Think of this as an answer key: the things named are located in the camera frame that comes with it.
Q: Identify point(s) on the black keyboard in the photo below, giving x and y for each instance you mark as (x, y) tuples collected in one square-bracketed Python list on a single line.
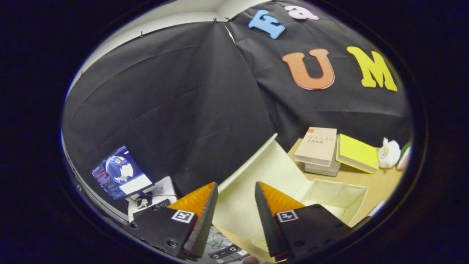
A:
[(157, 204)]

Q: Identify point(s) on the white plush toy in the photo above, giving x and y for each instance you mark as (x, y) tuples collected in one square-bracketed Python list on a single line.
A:
[(389, 154)]

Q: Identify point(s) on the computer monitor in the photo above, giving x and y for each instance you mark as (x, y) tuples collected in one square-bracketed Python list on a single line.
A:
[(122, 174)]

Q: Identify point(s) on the black flat device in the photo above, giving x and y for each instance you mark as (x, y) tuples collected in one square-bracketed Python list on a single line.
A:
[(229, 253)]

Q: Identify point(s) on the white side desk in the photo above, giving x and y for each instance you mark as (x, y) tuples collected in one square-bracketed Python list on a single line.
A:
[(163, 189)]

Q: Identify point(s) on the white book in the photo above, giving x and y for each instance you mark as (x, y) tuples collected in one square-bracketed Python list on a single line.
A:
[(322, 169)]

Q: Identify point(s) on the yellow book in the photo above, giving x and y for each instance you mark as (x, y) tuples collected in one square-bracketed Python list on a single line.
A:
[(357, 152)]

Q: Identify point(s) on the watermelon slice plush toy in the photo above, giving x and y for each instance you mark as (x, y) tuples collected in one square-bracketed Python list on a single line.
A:
[(405, 157)]

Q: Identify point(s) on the pale fabric storage box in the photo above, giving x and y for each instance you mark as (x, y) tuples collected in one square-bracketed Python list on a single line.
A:
[(242, 198)]

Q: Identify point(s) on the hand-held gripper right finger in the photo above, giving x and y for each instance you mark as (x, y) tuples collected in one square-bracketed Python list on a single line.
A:
[(265, 220)]

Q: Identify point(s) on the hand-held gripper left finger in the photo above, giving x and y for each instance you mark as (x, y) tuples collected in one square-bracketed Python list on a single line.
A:
[(203, 223)]

